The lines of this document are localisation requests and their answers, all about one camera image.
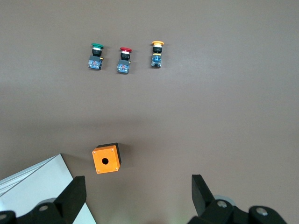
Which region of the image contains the green mushroom push button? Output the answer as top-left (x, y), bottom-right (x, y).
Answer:
top-left (88, 42), bottom-right (104, 70)

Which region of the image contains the white drawer cabinet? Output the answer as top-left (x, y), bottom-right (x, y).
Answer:
top-left (0, 153), bottom-right (98, 224)

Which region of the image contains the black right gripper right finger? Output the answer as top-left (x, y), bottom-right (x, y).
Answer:
top-left (191, 174), bottom-right (288, 224)

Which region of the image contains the red mushroom push button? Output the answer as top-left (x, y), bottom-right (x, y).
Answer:
top-left (116, 47), bottom-right (132, 75)

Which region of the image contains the yellow mushroom push button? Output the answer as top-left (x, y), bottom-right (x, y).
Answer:
top-left (150, 41), bottom-right (165, 69)

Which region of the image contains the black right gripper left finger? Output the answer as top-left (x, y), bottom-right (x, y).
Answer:
top-left (0, 175), bottom-right (87, 224)

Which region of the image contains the orange button enclosure box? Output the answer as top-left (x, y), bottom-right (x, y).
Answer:
top-left (92, 142), bottom-right (122, 175)

